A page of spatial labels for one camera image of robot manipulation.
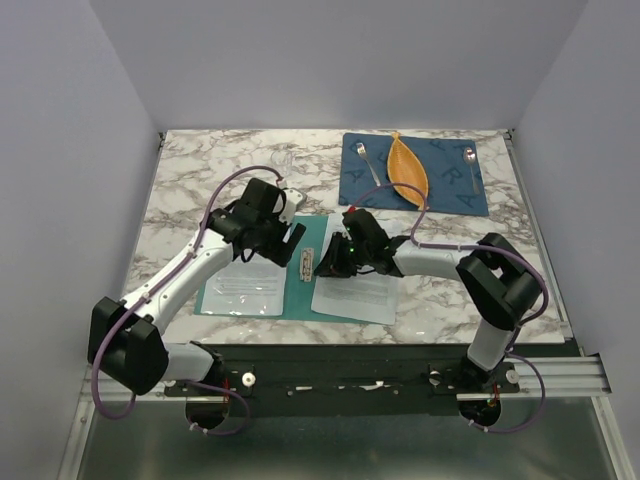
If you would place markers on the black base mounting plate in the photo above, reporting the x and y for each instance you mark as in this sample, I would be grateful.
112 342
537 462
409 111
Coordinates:
344 381

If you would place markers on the teal green folder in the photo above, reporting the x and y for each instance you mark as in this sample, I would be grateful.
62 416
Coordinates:
297 294

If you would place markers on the white printed paper files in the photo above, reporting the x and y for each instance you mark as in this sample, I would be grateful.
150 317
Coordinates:
366 297

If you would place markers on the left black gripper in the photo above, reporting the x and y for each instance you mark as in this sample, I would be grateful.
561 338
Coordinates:
278 253

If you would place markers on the blue placemat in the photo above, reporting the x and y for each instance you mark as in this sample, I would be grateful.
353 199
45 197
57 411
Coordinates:
454 186

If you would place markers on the silver fork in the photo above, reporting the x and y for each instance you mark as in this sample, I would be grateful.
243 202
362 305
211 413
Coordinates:
362 153

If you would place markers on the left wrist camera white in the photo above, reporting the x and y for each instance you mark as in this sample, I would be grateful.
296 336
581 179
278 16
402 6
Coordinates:
294 199

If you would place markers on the silver folder clip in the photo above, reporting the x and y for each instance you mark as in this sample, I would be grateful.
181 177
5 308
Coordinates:
306 264

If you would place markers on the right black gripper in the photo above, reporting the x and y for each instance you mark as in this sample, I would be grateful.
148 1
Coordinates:
332 265

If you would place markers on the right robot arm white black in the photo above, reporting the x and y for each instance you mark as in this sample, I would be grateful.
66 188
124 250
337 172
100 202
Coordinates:
505 289

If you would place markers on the silver spoon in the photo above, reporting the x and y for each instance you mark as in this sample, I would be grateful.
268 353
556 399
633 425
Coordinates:
470 158

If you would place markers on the clear drinking glass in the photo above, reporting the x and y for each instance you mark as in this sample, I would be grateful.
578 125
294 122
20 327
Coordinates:
282 160

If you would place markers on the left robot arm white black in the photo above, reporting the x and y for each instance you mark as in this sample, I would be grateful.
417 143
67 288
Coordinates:
126 336

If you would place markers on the orange leaf-shaped dish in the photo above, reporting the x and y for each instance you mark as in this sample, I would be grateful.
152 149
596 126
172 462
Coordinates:
406 172

